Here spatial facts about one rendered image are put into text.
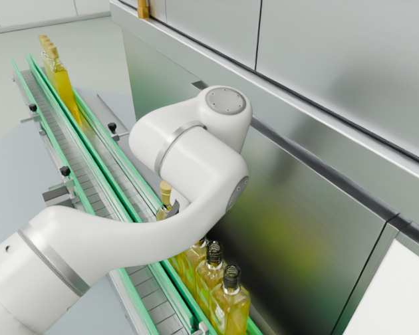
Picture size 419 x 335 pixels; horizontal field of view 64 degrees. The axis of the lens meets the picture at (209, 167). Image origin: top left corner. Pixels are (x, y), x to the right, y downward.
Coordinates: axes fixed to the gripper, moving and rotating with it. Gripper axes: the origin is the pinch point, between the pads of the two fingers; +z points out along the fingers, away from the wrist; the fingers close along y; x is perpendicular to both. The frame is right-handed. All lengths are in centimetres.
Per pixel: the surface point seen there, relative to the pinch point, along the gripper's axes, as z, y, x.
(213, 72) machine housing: -16.3, -12.7, -18.6
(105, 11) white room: 255, -174, -535
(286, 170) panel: -14.1, -11.7, 5.3
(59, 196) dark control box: 48, 18, -50
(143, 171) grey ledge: 41, -9, -42
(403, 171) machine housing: -28.3, -12.4, 17.9
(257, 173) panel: -7.2, -11.8, 0.3
